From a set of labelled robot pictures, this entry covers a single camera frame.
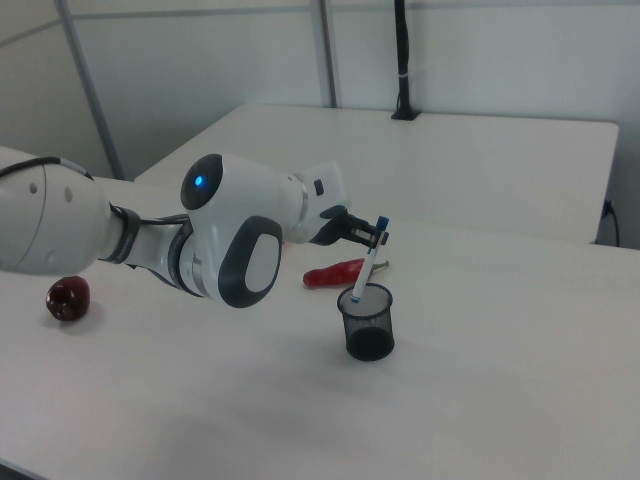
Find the white marker with blue cap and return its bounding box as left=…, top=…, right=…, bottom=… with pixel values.
left=349, top=215, right=392, bottom=305

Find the white table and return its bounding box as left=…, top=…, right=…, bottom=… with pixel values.
left=132, top=103, right=620, bottom=246

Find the grey metal partition post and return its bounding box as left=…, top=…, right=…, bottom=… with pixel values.
left=309, top=0, right=342, bottom=109
left=53, top=0, right=126, bottom=181

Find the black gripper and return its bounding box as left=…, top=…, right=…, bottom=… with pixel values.
left=309, top=204, right=390, bottom=248

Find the dark red toy apple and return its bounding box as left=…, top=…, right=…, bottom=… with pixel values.
left=44, top=274, right=92, bottom=322

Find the black mesh pen cup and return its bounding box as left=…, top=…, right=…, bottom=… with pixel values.
left=336, top=282, right=396, bottom=362

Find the red toy chili pepper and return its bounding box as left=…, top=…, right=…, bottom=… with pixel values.
left=302, top=257, right=391, bottom=290

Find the black cable with plug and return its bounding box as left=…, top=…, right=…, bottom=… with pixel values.
left=602, top=199, right=621, bottom=247

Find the black pole with cables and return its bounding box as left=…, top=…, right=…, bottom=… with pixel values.
left=390, top=0, right=421, bottom=121

